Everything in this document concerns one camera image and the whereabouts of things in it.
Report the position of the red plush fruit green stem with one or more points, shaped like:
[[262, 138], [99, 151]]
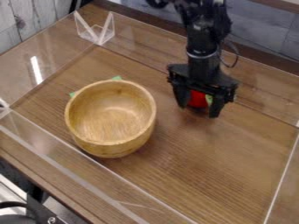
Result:
[[201, 100]]

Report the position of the clear acrylic tray enclosure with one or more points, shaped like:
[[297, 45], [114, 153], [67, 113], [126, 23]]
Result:
[[222, 170]]

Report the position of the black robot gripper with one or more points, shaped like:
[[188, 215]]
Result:
[[216, 84]]

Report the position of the green mat under bowl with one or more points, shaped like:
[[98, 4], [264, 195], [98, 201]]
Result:
[[117, 78]]

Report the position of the light wooden bowl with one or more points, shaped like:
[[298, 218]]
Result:
[[110, 117]]

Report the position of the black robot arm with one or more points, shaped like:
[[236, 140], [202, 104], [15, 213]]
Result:
[[208, 25]]

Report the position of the black metal bracket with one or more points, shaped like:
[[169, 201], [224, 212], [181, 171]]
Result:
[[43, 215]]

